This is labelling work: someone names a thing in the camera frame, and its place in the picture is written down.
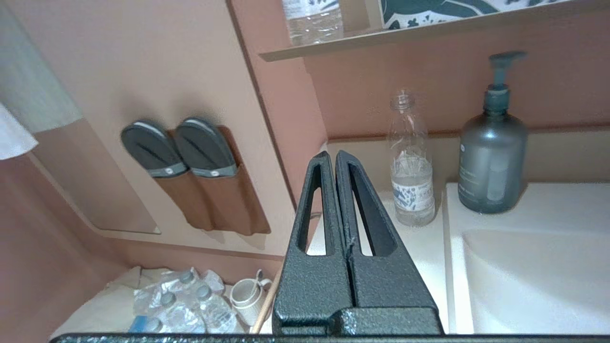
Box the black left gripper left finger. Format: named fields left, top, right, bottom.
left=273, top=151, right=355, bottom=334

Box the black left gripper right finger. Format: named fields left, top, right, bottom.
left=331, top=150, right=444, bottom=334

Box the white sink basin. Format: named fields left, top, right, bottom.
left=443, top=181, right=610, bottom=334

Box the white mug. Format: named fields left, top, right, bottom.
left=230, top=269, right=273, bottom=327

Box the uncapped clear plastic bottle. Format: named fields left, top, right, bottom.
left=387, top=91, right=436, bottom=227

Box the shrink-wrapped water bottle pack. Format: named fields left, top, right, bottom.
left=129, top=268, right=239, bottom=334

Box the dark grey pump bottle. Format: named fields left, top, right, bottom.
left=457, top=51, right=529, bottom=214

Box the dark grey slipper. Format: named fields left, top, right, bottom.
left=174, top=117, right=238, bottom=178
left=121, top=120, right=189, bottom=178

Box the water bottle blue animal label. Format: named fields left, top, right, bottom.
left=282, top=0, right=344, bottom=47

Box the large horse print pouch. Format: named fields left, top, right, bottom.
left=379, top=0, right=572, bottom=30

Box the white hanging towel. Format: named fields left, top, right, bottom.
left=0, top=0, right=84, bottom=160

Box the brown wall shelf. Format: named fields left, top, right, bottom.
left=260, top=0, right=610, bottom=62

